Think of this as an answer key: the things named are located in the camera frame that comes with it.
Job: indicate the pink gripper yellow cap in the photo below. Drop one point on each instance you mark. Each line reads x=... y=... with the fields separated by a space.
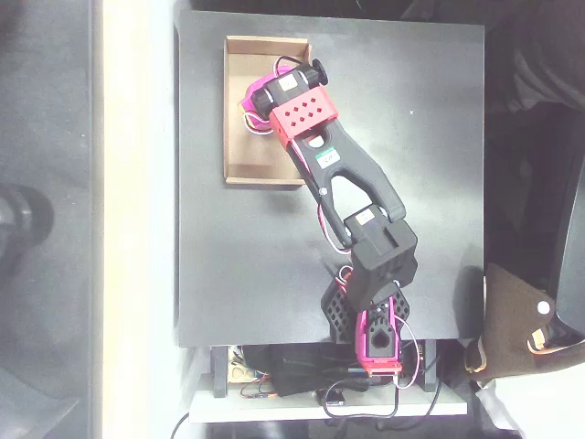
x=254 y=94

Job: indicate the black red pink robot arm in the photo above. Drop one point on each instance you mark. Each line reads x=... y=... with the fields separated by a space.
x=356 y=169

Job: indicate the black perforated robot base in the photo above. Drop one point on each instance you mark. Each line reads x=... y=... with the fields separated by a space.
x=336 y=311

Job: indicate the shallow cardboard box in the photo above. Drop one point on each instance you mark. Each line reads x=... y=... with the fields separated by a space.
x=247 y=151

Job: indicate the grey fabric garment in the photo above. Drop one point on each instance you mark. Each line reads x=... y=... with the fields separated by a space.
x=539 y=55

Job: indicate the black fabric pouch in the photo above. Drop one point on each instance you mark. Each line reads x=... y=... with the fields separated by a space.
x=301 y=368

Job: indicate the black table clamp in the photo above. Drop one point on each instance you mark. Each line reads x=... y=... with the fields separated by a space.
x=428 y=366
x=220 y=372

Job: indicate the small black adapter module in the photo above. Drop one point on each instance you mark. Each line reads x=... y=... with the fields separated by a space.
x=336 y=397

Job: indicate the white shelf board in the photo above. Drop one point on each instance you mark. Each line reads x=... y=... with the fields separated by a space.
x=274 y=409

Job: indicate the brown plush toy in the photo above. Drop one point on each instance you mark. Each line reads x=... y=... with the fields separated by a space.
x=507 y=329

